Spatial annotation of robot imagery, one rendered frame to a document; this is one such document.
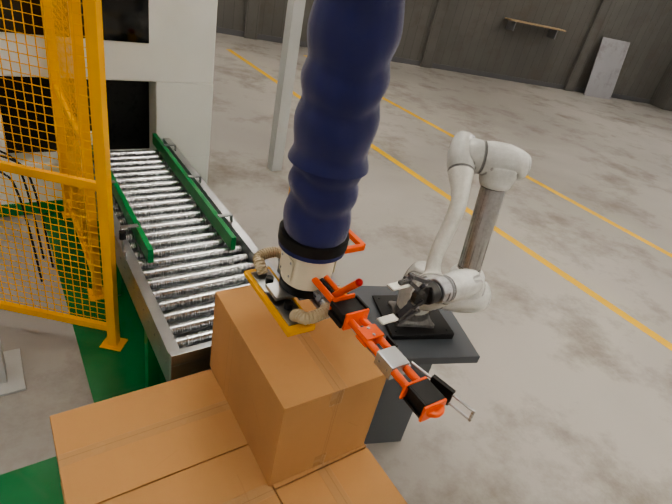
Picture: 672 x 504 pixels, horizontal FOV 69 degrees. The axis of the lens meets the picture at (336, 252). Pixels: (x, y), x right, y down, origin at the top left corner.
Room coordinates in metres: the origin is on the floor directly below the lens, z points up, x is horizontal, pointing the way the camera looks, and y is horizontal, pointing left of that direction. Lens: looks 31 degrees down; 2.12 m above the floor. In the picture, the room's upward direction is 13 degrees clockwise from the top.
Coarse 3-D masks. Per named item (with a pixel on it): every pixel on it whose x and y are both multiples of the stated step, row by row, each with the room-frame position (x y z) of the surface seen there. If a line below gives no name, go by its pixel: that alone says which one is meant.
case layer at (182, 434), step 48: (192, 384) 1.34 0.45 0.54; (96, 432) 1.04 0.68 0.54; (144, 432) 1.08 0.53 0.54; (192, 432) 1.13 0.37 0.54; (240, 432) 1.17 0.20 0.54; (96, 480) 0.88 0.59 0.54; (144, 480) 0.91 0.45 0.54; (192, 480) 0.95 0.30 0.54; (240, 480) 0.99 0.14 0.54; (288, 480) 1.03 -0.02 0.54; (336, 480) 1.07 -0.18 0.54; (384, 480) 1.11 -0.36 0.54
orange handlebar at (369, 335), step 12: (360, 240) 1.56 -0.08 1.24; (348, 252) 1.49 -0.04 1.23; (324, 288) 1.22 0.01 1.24; (336, 288) 1.24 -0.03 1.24; (348, 324) 1.10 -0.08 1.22; (372, 324) 1.10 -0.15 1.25; (360, 336) 1.05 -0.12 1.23; (372, 336) 1.04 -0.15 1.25; (372, 348) 1.01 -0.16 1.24; (384, 348) 1.02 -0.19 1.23; (396, 372) 0.93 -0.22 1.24; (408, 372) 0.95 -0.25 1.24; (444, 408) 0.85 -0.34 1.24
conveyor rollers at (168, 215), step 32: (128, 160) 3.23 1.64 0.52; (160, 160) 3.30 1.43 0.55; (128, 192) 2.74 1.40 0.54; (160, 192) 2.86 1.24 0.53; (128, 224) 2.40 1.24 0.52; (160, 224) 2.44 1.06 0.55; (192, 224) 2.56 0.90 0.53; (160, 256) 2.18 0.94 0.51; (192, 256) 2.21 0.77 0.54; (192, 288) 1.94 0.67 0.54; (224, 288) 1.98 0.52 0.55; (192, 320) 1.70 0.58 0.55
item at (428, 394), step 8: (424, 376) 0.93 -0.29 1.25; (408, 384) 0.89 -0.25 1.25; (416, 384) 0.89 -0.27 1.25; (424, 384) 0.90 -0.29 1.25; (432, 384) 0.90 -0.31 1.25; (408, 392) 0.88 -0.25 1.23; (416, 392) 0.87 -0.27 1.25; (424, 392) 0.87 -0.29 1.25; (432, 392) 0.88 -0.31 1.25; (440, 392) 0.88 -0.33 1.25; (408, 400) 0.87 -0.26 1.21; (416, 400) 0.86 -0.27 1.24; (424, 400) 0.85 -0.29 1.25; (432, 400) 0.85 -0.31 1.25; (440, 400) 0.86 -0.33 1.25; (416, 408) 0.85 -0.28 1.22; (424, 408) 0.82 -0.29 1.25; (432, 408) 0.83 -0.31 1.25; (424, 416) 0.82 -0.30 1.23
